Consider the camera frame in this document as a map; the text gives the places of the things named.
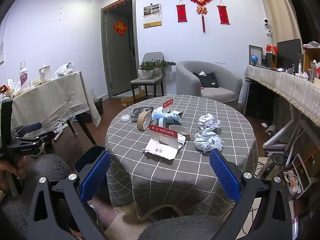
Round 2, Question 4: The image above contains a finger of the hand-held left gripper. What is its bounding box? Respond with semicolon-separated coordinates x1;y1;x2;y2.
12;131;55;143
14;122;42;137

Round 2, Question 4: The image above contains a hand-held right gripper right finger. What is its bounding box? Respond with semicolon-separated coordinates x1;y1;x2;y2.
209;149;293;240

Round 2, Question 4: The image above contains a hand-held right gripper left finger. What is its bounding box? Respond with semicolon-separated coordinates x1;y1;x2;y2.
26;151;112;240

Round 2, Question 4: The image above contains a dark green trash bin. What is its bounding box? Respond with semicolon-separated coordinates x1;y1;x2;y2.
74;146;108;174

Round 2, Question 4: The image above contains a white paper ball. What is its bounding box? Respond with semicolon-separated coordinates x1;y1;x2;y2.
198;113;222;131
194;129;223;153

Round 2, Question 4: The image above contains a brown tape roll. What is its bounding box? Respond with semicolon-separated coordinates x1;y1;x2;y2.
137;111;152;130

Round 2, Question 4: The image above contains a black metal tin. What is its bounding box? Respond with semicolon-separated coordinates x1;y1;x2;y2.
130;107;154;119

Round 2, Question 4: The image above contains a large red label card package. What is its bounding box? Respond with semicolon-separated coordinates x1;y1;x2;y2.
142;124;185;160

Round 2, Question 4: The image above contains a blue white wrapper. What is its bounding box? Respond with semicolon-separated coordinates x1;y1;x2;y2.
152;106;181;124

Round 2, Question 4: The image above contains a small red label card package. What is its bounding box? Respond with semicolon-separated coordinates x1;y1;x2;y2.
162;98;183;117

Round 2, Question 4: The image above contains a person's left hand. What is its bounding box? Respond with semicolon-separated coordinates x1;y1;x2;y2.
0;156;27;192

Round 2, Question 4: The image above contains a person's left leg grey fleece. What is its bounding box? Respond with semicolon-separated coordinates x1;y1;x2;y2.
0;153;78;240

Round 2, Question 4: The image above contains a person's leg grey fleece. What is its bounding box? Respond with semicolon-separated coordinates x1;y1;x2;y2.
140;214;234;240
0;153;78;240

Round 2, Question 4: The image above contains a beige patterned tablecloth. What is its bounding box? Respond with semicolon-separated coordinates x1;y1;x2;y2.
11;70;101;137

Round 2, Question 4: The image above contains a round table with grey checked cloth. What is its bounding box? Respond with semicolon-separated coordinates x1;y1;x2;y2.
104;95;259;222

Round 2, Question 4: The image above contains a dark wooden table leg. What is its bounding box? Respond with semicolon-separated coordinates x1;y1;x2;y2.
75;114;97;145

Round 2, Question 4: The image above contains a glass electric kettle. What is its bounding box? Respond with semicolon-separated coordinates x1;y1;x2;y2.
260;152;288;180

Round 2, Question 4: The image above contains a purple label plastic bottle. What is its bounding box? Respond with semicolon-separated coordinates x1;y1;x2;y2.
19;61;29;89

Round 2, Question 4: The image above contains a white kettle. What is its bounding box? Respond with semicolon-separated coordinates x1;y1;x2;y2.
38;63;52;83

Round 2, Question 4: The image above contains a white plastic bag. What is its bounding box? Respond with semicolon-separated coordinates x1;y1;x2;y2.
52;62;75;79

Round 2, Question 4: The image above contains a person's right leg grey fleece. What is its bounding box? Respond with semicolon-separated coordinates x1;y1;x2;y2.
140;214;234;240

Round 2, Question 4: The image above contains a black storage bin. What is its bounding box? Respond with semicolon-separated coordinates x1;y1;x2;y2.
94;98;104;115

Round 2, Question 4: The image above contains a flat cardboard box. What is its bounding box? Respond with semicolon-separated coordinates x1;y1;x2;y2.
120;90;145;108

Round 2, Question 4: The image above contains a black handbag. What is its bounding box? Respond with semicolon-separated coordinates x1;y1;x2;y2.
193;71;219;88

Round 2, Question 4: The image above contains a grey armchair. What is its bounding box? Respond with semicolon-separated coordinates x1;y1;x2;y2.
175;60;243;104

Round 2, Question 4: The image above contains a grey door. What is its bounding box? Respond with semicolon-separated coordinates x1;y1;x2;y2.
105;12;137;97

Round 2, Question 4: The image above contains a side desk with fringed cloth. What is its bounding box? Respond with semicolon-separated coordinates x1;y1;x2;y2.
244;64;320;127

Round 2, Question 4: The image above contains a potted green plant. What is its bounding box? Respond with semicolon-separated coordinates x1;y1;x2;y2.
138;59;177;80

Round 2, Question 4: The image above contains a wooden speaker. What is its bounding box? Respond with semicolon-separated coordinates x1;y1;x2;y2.
265;52;277;68

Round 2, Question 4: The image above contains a grey dining chair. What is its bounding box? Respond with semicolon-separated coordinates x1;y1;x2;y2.
130;52;165;100

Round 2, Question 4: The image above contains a red diamond door decoration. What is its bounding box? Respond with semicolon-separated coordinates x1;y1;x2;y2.
114;21;127;36

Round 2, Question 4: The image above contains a black monitor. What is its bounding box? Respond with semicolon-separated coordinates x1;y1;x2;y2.
276;39;303;69

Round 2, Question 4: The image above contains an open cardboard box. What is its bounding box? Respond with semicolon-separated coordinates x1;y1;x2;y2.
303;41;320;82

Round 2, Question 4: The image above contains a red fringe door garland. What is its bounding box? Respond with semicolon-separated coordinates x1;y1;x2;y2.
102;0;133;12

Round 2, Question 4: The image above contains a red hanging scroll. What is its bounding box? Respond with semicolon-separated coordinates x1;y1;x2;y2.
216;0;230;25
176;0;188;23

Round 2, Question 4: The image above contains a beige curtain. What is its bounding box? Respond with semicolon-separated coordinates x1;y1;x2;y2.
255;0;303;45

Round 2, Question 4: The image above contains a grey picture frame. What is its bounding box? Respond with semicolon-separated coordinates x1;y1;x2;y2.
248;44;263;67

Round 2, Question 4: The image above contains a white security camera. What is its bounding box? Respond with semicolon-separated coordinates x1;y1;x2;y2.
262;18;273;37

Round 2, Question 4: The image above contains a wall calendar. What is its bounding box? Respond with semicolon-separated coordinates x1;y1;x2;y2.
143;4;162;28

